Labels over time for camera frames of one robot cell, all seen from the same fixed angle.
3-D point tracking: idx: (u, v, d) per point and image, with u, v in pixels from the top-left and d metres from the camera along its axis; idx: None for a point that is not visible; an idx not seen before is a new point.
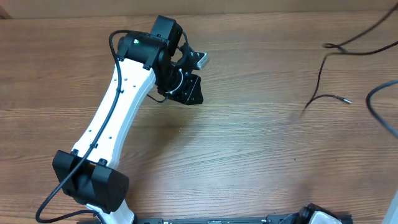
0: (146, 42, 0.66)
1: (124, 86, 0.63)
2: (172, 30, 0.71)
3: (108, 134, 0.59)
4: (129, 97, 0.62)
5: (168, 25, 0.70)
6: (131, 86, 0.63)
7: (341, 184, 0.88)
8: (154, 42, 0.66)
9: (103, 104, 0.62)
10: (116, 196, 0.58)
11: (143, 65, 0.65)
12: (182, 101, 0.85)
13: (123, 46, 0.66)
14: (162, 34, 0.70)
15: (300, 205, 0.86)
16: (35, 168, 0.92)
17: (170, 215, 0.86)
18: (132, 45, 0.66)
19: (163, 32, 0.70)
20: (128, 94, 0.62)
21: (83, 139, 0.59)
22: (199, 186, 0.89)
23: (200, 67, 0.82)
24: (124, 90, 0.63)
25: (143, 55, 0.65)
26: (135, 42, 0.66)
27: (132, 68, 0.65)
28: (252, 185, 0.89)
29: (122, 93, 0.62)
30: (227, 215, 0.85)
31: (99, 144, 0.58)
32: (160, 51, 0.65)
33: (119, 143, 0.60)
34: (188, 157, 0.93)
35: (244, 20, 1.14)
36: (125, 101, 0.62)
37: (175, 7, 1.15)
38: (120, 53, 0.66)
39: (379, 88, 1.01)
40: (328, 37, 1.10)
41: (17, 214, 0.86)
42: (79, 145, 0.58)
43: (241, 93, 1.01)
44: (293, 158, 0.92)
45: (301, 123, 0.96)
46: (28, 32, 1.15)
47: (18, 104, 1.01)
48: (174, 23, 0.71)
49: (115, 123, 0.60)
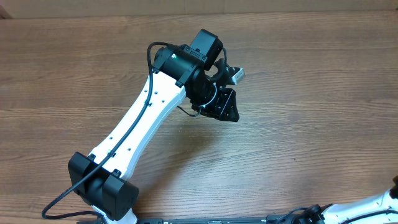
0: (183, 58, 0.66)
1: (153, 99, 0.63)
2: (211, 47, 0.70)
3: (127, 146, 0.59)
4: (155, 112, 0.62)
5: (208, 43, 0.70)
6: (158, 101, 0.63)
7: (341, 184, 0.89)
8: (191, 58, 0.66)
9: (129, 114, 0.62)
10: (124, 206, 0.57)
11: (176, 81, 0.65)
12: (216, 114, 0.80)
13: (160, 58, 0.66)
14: (201, 51, 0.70)
15: (300, 205, 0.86)
16: (35, 168, 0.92)
17: (170, 215, 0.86)
18: (169, 60, 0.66)
19: (203, 48, 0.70)
20: (155, 108, 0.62)
21: (103, 145, 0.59)
22: (199, 186, 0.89)
23: (235, 83, 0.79)
24: (152, 102, 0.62)
25: (178, 70, 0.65)
26: (172, 55, 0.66)
27: (161, 80, 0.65)
28: (252, 185, 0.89)
29: (150, 106, 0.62)
30: (227, 215, 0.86)
31: (117, 154, 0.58)
32: (195, 70, 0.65)
33: (135, 156, 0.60)
34: (189, 157, 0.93)
35: (244, 20, 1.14)
36: (152, 116, 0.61)
37: (175, 8, 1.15)
38: (155, 65, 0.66)
39: (380, 87, 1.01)
40: (328, 38, 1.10)
41: (17, 214, 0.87)
42: (97, 151, 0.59)
43: (241, 93, 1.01)
44: (293, 158, 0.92)
45: (301, 123, 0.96)
46: (28, 33, 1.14)
47: (18, 104, 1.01)
48: (215, 40, 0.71)
49: (137, 137, 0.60)
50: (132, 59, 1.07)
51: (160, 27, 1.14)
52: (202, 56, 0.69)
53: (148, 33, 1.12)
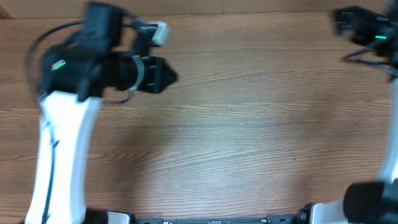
0: (73, 58, 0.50)
1: (58, 134, 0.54)
2: (109, 22, 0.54)
3: (58, 197, 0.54)
4: (68, 145, 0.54)
5: (100, 18, 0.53)
6: (66, 134, 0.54)
7: (342, 184, 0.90)
8: (83, 56, 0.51)
9: (41, 164, 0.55)
10: None
11: (76, 98, 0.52)
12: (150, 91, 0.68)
13: (43, 75, 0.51)
14: (97, 32, 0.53)
15: (300, 205, 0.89)
16: (35, 168, 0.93)
17: (170, 215, 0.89)
18: (55, 70, 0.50)
19: (97, 28, 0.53)
20: (65, 142, 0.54)
21: (32, 210, 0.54)
22: (199, 186, 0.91)
23: (160, 42, 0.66)
24: (58, 139, 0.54)
25: (69, 78, 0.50)
26: (53, 66, 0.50)
27: (58, 110, 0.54)
28: (252, 185, 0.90)
29: (58, 144, 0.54)
30: (227, 215, 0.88)
31: (51, 210, 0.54)
32: (91, 68, 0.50)
33: (76, 193, 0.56)
34: (188, 157, 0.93)
35: (244, 20, 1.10)
36: (65, 152, 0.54)
37: (173, 7, 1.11)
38: (43, 86, 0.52)
39: (382, 87, 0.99)
40: (329, 37, 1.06)
41: (18, 214, 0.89)
42: (30, 217, 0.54)
43: (241, 93, 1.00)
44: (293, 158, 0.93)
45: (301, 123, 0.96)
46: (28, 33, 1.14)
47: (18, 104, 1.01)
48: (111, 10, 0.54)
49: (62, 182, 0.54)
50: None
51: None
52: (98, 38, 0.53)
53: None
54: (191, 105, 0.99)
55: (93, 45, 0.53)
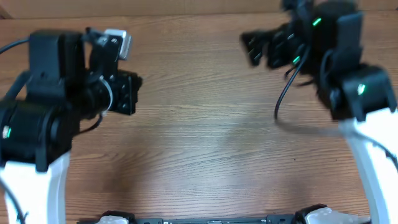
0: (22, 123, 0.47)
1: (26, 207, 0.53)
2: (59, 60, 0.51)
3: None
4: (38, 214, 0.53)
5: (50, 58, 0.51)
6: (33, 205, 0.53)
7: (342, 184, 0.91)
8: (33, 115, 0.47)
9: None
10: None
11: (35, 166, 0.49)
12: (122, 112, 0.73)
13: None
14: (53, 77, 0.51)
15: (300, 205, 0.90)
16: None
17: (170, 215, 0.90)
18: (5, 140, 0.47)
19: (50, 72, 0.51)
20: (34, 213, 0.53)
21: None
22: (199, 186, 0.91)
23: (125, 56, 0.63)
24: (27, 211, 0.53)
25: (24, 144, 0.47)
26: (4, 134, 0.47)
27: (20, 181, 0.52)
28: (252, 185, 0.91)
29: (28, 215, 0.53)
30: (227, 215, 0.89)
31: None
32: (45, 127, 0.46)
33: None
34: (188, 157, 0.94)
35: (245, 20, 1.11)
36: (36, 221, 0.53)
37: (174, 7, 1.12)
38: None
39: None
40: None
41: None
42: None
43: (241, 93, 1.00)
44: (293, 158, 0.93)
45: (301, 123, 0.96)
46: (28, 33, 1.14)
47: None
48: (60, 42, 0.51)
49: None
50: (131, 58, 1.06)
51: (160, 27, 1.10)
52: (54, 81, 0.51)
53: (147, 33, 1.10)
54: (191, 105, 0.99)
55: (50, 90, 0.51)
